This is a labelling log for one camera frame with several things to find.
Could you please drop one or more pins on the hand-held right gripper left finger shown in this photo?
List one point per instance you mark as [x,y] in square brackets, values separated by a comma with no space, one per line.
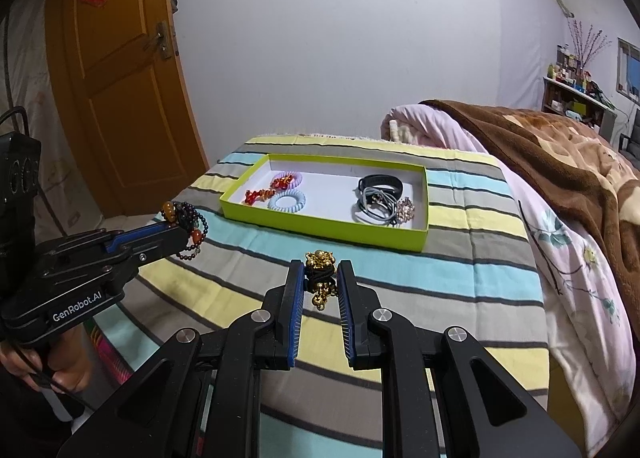
[295,318]

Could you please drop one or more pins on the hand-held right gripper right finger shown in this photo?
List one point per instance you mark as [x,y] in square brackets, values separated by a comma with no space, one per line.
[346,318]

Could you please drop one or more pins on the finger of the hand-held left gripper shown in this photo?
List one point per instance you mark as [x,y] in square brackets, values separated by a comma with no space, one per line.
[80,245]
[155,245]

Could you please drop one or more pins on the green cardboard box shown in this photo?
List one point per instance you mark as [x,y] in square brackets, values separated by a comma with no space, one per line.
[325,233]

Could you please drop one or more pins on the long red bead hair clip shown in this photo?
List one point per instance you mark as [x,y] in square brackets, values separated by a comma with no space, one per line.
[255,197]

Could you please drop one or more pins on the small red bead ornament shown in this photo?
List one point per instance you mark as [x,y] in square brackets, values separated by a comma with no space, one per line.
[282,182]

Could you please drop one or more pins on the person's left hand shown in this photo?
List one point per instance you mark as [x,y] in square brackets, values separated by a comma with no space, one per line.
[75,368]

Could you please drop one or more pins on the striped bed sheet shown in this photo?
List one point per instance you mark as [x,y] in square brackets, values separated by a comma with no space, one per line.
[400,288]

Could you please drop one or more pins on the colourful striped cloth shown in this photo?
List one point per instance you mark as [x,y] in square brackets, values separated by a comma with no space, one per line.
[112,358]

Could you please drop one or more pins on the wooden door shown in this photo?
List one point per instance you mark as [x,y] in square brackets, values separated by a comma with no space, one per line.
[135,127]

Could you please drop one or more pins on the black wristband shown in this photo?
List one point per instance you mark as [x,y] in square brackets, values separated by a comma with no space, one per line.
[380,181]

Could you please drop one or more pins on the brass door lock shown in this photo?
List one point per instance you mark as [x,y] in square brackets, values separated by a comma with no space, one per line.
[162,40]

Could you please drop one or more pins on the pink floral quilt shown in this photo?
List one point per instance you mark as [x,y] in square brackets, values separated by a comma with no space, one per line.
[575,288]

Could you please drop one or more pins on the brown plush blanket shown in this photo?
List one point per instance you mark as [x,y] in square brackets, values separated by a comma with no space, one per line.
[550,147]

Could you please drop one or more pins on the black chair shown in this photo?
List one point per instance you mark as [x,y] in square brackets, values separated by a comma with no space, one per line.
[631,137]

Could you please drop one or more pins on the pink flower branches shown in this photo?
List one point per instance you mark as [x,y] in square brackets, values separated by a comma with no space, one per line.
[587,45]

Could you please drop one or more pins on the window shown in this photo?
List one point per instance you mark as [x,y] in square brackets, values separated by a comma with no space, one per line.
[631,67]

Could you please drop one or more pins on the cluttered wall shelf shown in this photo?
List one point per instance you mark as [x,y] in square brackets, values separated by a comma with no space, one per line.
[575,97]

